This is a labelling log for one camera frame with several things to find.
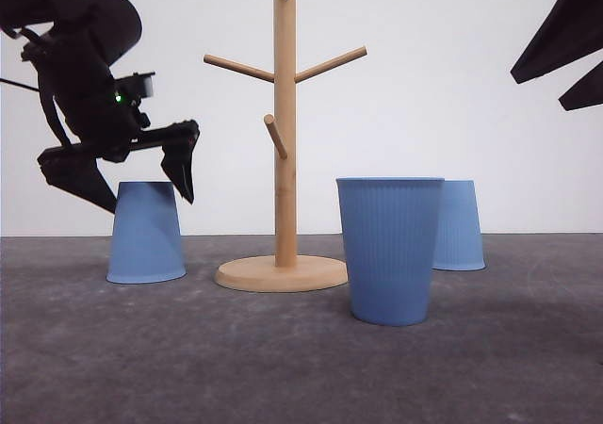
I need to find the black image-left gripper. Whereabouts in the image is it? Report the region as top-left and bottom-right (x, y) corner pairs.
(21, 30), (200, 213)

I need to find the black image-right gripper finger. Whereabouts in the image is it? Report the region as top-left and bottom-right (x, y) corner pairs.
(510, 0), (603, 84)
(558, 61), (603, 111)

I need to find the blue ribbed cup front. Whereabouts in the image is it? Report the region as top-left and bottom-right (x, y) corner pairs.
(336, 178), (445, 327)

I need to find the black image-left robot arm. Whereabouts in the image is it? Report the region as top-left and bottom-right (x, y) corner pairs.
(0, 0), (200, 214)

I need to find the wooden mug tree stand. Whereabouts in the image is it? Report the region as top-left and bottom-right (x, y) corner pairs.
(204, 0), (367, 293)

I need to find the wrist camera with green LED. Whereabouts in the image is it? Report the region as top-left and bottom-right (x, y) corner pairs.
(113, 72), (155, 106)

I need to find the black cable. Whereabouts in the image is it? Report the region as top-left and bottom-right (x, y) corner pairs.
(0, 78), (40, 92)

